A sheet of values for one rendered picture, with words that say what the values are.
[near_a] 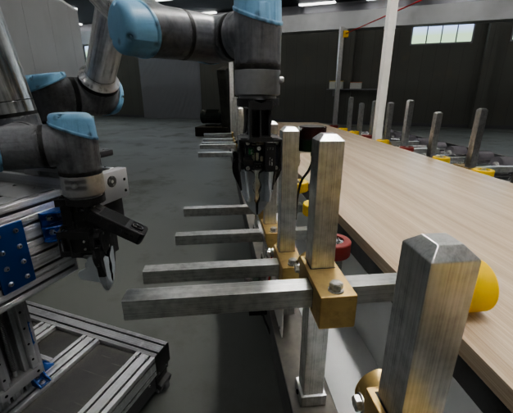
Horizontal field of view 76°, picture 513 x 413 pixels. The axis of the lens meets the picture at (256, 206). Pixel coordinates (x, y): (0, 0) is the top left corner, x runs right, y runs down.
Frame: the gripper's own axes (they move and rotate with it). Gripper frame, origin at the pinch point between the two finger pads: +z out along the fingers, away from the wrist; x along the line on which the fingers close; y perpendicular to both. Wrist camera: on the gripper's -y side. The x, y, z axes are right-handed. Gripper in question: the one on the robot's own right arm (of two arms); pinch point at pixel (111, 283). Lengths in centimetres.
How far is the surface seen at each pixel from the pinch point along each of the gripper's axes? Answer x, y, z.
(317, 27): -977, -311, -210
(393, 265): 11, -57, -7
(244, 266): 1.0, -28.6, -3.1
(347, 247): 3, -50, -8
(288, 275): 4.5, -37.5, -2.4
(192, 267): 0.4, -17.3, -3.2
